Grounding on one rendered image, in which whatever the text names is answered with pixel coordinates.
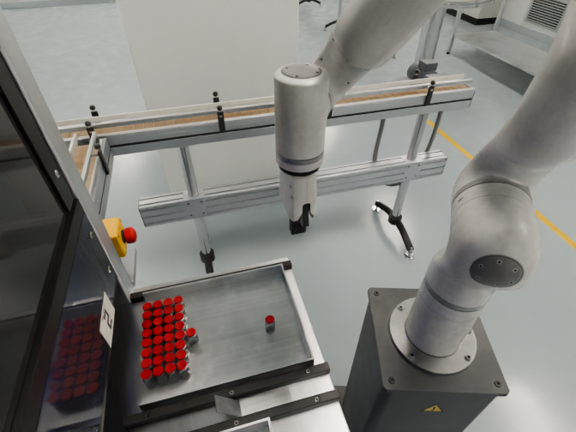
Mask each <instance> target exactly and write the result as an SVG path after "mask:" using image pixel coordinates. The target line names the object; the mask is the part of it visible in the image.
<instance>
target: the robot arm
mask: <svg viewBox="0 0 576 432"><path fill-rule="evenodd" d="M446 1H447V0H350V2H349V3H348V4H347V6H346V7H345V9H344V11H343V12H342V14H341V15H340V17H339V18H338V20H337V22H336V24H335V27H334V29H333V31H332V32H331V34H330V36H329V37H328V39H327V41H326V42H325V44H324V45H323V46H322V48H321V49H320V51H319V52H318V54H317V55H316V57H315V59H314V60H313V62H312V63H292V64H287V65H285V66H283V67H280V68H279V69H277V70H276V71H275V73H274V76H273V83H274V117H275V152H276V162H277V164H278V165H279V168H280V173H279V194H280V197H281V200H282V202H283V204H284V206H285V210H286V212H287V214H288V216H289V218H290V219H289V229H290V232H291V234H292V235H295V234H299V233H304V232H306V226H309V214H310V216H311V217H312V218H314V216H315V210H316V193H317V188H316V183H317V182H316V172H317V171H318V170H319V168H320V166H321V164H322V162H323V155H324V144H325V134H326V123H327V117H328V114H329V112H330V111H331V110H332V108H333V107H334V106H335V104H336V103H337V102H338V101H339V100H340V99H341V98H342V97H343V96H344V95H345V94H346V93H347V92H348V91H349V90H350V89H351V88H352V87H353V86H354V85H355V84H356V83H357V82H358V81H359V80H360V79H361V78H362V77H363V76H364V75H366V74H367V73H368V72H369V71H370V70H372V69H377V68H380V66H382V65H383V64H385V63H386V62H387V61H388V60H390V59H391V58H392V57H393V56H394V55H395V54H396V53H397V52H398V51H399V50H400V49H401V48H402V47H403V46H404V45H405V44H406V43H407V42H408V41H409V40H410V39H411V38H412V37H413V36H414V34H415V33H416V32H417V31H418V30H419V29H420V28H421V27H422V26H423V25H424V24H425V23H426V22H427V21H428V20H429V19H430V18H431V17H432V16H433V15H434V14H435V12H436V11H437V10H438V9H439V8H440V7H441V6H442V5H443V4H444V3H445V2H446ZM574 159H576V0H570V1H569V3H568V6H567V10H566V12H565V14H564V16H563V19H562V21H561V24H560V27H559V29H558V32H557V34H556V36H555V39H554V41H553V43H552V45H551V46H550V49H549V52H548V54H547V56H546V58H544V60H543V63H542V65H541V66H540V68H539V70H538V72H537V73H536V75H535V76H534V78H533V80H532V81H531V84H530V86H528V88H527V90H526V92H525V94H524V96H523V98H522V99H521V100H520V102H519V104H518V106H517V107H516V109H515V110H514V112H513V114H512V115H511V116H510V118H509V119H508V120H507V122H506V123H505V124H504V125H503V127H502V128H501V129H500V130H499V131H498V133H497V134H496V135H495V136H494V137H493V138H492V139H491V140H490V141H489V142H488V143H487V144H486V145H485V146H484V147H483V148H482V149H481V150H480V151H479V152H478V153H477V154H476V155H475V156H474V157H473V159H472V160H471V161H470V162H469V163H468V164H467V166H466V167H465V168H464V170H462V172H461V173H460V174H459V177H458V179H457V181H456V183H455V184H454V187H453V193H452V200H451V223H450V234H449V239H448V243H447V246H446V247H445V248H443V249H441V250H439V251H438V252H437V253H436V254H435V255H434V256H433V258H432V259H431V261H430V263H429V266H428V269H427V271H426V274H425V275H424V278H423V282H422V284H421V285H420V288H419V290H418V293H417V296H416V297H414V298H410V299H408V300H405V301H404V302H402V303H400V304H399V305H398V306H397V307H396V308H395V309H394V311H393V312H392V315H391V318H390V321H389V332H390V336H391V339H392V342H393V344H394V346H395V348H396V349H397V350H398V352H399V354H400V355H401V356H402V357H403V358H404V359H405V360H406V361H408V362H409V363H410V364H412V365H413V366H415V367H417V368H418V369H420V370H422V371H425V372H427V373H430V374H433V375H454V374H458V373H459V372H461V371H463V370H465V369H466V368H467V367H468V366H469V365H470V364H471V362H472V361H473V359H474V357H475V355H476V351H477V341H476V337H475V334H474V332H473V330H472V326H473V325H474V323H475V321H476V320H477V318H478V316H480V314H481V313H482V311H483V309H484V307H485V306H486V304H487V303H488V301H489V300H490V298H491V297H492V295H493V294H494V292H495V291H513V290H518V289H520V288H522V287H524V286H525V285H527V284H528V283H529V282H530V281H531V279H532V278H533V276H534V275H535V273H536V271H537V269H538V266H539V263H540V260H541V255H542V240H541V234H540V230H539V226H538V222H537V216H536V211H535V208H534V203H533V197H534V194H535V192H536V189H537V186H538V185H539V184H540V182H542V180H543V179H544V178H545V177H546V176H547V175H548V174H549V173H550V172H552V170H554V169H555V168H556V167H559V166H562V165H565V164H567V163H569V162H571V161H573V160H574Z"/></svg>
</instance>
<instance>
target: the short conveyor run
mask: <svg viewBox="0 0 576 432"><path fill-rule="evenodd" d="M96 138H97V134H96V132H94V131H93V132H92V136H91V140H90V141H89V142H82V143H78V142H77V141H78V136H77V134H74V135H73V138H72V141H71V143H70V146H69V152H70V154H71V156H72V158H73V160H74V162H75V165H76V167H77V169H78V171H79V172H80V174H81V177H82V180H83V182H84V184H85V185H86V187H87V190H88V192H89V194H90V196H91V198H92V200H93V203H94V205H95V206H96V208H97V210H98V212H99V216H100V218H101V219H105V213H106V207H107V202H108V195H109V189H110V184H111V173H112V167H113V161H114V156H113V153H112V151H111V148H110V145H109V142H108V140H107V139H106V138H103V139H100V140H99V141H96Z"/></svg>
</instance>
